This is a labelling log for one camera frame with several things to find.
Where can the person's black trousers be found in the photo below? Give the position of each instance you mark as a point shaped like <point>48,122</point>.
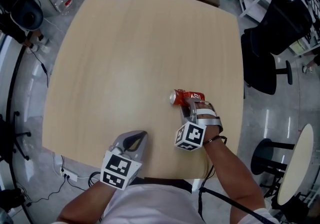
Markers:
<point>175,185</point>

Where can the black office chair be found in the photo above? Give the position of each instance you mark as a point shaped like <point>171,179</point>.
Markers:
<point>287,25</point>
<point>5,137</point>

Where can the clear water jug red label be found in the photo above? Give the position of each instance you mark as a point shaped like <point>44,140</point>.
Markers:
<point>64,5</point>

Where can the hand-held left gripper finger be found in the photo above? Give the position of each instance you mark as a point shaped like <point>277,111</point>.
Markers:
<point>118,142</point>
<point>144,146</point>

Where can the red soda can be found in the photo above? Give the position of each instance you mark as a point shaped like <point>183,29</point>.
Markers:
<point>178,97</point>

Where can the white power strip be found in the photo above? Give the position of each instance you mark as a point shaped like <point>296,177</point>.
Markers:
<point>71,176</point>

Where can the person's right forearm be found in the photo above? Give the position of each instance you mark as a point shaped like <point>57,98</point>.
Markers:
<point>227,168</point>

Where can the person's white shirt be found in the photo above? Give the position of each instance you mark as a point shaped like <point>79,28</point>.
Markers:
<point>155,205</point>

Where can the person's right hand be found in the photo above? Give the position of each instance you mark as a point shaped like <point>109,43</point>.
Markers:
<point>205,106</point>

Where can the person's left forearm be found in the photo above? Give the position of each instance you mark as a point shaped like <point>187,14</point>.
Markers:
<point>82,205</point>

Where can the round wooden table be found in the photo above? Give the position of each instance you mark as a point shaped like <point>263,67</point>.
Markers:
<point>297,165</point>

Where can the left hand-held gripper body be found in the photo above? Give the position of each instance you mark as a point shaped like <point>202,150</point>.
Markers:
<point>118,169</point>

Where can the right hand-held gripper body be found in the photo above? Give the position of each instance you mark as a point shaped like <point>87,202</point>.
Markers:
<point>190,136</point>

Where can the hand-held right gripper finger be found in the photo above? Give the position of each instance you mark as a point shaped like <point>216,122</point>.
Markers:
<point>186,115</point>
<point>193,109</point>

